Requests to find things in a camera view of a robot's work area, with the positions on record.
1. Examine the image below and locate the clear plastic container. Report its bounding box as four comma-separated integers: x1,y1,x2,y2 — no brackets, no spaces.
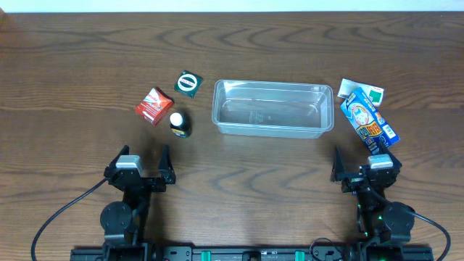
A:
212,80,334,139

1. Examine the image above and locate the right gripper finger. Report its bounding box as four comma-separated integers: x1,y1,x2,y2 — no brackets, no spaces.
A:
378,143,402,167
331,146,345,175

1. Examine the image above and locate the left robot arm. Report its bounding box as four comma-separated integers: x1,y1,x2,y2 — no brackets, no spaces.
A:
100,145,176,260

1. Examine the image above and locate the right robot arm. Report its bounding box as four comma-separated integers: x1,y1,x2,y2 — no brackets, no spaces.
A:
331,144,414,260

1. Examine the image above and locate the white green medicine sachet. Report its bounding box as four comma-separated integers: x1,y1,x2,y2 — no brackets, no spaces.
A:
337,78,384,107

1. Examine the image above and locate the red Panadol box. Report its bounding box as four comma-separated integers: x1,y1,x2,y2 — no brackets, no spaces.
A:
134,87,174,126

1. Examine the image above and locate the dark bottle white cap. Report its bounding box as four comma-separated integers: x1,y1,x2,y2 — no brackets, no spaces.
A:
170,112,191,138

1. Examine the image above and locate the dark green square box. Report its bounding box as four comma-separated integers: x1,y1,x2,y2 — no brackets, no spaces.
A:
174,70,203,99

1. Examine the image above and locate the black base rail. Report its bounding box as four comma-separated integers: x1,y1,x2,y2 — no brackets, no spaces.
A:
70,245,434,261

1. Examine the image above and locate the blue fever patch box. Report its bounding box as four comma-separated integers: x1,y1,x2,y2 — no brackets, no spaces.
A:
341,88,400,154

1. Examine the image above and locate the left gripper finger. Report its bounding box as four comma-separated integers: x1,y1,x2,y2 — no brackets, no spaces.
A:
158,145,174,178
108,145,130,167

